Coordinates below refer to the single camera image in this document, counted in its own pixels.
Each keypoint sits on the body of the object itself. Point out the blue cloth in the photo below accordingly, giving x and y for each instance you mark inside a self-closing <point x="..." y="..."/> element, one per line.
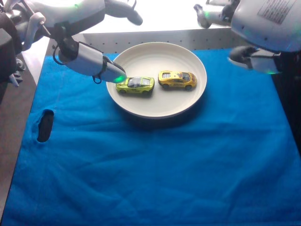
<point x="141" y="164"/>

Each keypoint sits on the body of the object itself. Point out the green toy car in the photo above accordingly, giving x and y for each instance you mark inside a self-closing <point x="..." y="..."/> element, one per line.
<point x="135" y="86"/>

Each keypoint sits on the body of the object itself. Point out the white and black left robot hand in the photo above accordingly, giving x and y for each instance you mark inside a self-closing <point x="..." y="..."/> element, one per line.
<point x="87" y="58"/>

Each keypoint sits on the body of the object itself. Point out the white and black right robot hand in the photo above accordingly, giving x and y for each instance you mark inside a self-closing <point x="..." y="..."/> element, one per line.
<point x="265" y="26"/>

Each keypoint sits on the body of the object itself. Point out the yellow toy car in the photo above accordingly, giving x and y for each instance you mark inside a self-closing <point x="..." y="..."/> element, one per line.
<point x="177" y="81"/>

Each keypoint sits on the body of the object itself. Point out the white round plate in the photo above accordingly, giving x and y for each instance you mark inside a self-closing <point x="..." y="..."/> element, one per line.
<point x="150" y="63"/>

